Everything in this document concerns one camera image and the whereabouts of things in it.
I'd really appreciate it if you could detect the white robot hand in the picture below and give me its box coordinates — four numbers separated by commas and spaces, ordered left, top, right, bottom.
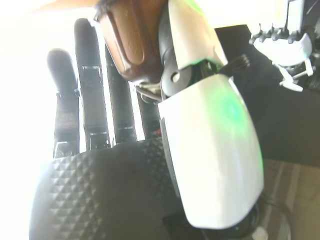
28, 0, 265, 240

